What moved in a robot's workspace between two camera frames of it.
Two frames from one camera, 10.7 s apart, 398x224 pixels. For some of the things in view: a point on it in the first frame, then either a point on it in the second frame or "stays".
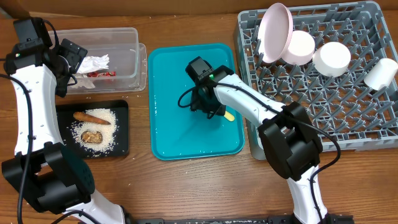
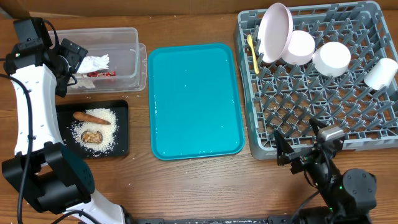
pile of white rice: (108, 131) stays
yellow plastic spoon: (229, 116) to (250, 40)
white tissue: (89, 64) stays
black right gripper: (199, 106) to (300, 159)
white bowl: (331, 59) stays
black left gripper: (74, 54) stays
